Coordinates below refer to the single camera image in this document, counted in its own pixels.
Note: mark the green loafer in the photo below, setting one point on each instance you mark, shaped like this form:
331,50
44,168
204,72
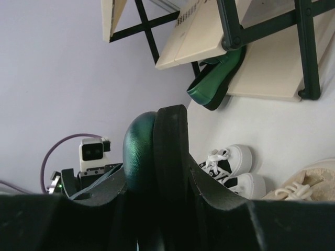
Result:
155,158
210,86

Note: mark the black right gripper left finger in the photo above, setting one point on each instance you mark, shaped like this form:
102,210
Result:
96,219

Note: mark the beige lace sneaker left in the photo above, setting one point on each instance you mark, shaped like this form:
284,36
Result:
313,183

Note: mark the black beige shoe shelf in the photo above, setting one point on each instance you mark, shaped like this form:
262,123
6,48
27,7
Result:
302,16

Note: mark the black white sneaker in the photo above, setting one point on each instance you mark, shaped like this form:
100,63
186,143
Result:
247,185
229,162

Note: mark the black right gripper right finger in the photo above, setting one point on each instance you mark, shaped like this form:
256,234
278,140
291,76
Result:
221,220

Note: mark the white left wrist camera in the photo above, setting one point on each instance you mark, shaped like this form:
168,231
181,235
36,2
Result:
93,158

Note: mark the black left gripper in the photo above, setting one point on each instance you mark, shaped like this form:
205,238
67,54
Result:
97,183

